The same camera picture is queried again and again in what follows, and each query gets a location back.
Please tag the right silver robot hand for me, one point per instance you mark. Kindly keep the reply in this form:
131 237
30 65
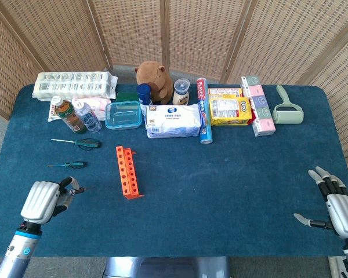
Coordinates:
343 214

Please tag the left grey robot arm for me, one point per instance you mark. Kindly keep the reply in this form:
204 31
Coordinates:
17 252

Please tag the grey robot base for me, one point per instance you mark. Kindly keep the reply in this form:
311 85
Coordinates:
165 267

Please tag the orange tool rack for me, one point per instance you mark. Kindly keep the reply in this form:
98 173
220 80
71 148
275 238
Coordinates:
127 176

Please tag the pastel tissue pack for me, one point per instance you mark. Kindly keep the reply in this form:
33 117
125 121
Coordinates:
261 116

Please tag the blue table cloth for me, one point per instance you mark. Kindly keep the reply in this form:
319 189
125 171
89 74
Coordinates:
206 188

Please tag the yellow snack bag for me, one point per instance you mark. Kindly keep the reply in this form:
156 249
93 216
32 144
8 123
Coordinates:
230 111

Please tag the blue plastic wrap roll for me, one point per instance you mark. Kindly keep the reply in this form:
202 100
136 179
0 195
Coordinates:
205 127

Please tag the red yellow snack box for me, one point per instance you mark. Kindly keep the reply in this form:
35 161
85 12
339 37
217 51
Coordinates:
224 92

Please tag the white wet wipes pack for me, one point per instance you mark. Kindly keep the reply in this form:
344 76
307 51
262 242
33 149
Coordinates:
174 120

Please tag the white bottle clear cap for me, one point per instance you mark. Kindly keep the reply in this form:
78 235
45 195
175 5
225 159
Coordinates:
181 95

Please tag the brown capybara plush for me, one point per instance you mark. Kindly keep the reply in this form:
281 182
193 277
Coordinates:
155 78

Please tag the blue white spray can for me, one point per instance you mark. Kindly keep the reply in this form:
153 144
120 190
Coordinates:
144 94

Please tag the clear container teal lid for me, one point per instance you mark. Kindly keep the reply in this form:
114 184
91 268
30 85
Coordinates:
123 116

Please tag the dark green sponge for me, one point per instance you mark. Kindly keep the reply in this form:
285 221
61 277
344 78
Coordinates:
126 96

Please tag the white pink snack bag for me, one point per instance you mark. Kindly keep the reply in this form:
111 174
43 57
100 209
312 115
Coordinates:
100 105

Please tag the clear water bottle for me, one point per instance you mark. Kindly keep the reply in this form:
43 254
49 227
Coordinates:
90 118

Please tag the wicker folding screen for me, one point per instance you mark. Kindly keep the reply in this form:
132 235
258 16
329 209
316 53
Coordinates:
133 32

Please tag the green tea bottle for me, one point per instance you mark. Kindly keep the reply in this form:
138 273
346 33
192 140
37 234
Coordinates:
71 117

